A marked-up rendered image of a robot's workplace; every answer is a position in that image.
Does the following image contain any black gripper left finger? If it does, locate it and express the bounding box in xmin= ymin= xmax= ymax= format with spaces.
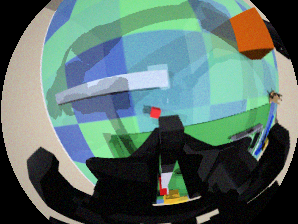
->
xmin=85 ymin=127 xmax=161 ymax=204

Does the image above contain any green flat mat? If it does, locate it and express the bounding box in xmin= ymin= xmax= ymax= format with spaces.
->
xmin=110 ymin=103 xmax=270 ymax=200

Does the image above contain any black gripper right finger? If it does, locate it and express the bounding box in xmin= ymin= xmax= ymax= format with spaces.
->
xmin=177 ymin=132 xmax=253 ymax=198

